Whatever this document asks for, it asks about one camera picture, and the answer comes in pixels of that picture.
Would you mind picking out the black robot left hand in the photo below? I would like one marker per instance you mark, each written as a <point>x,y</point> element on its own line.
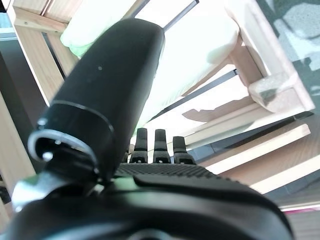
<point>105,100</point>

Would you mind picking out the napa cabbage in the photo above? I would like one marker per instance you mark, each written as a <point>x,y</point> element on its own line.
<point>200,50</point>
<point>75,30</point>

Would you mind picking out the wooden vegetable display stand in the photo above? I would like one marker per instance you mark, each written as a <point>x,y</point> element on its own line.
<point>12,150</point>

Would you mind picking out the wooden napa cabbage crate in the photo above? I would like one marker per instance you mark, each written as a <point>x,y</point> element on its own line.
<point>257,42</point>

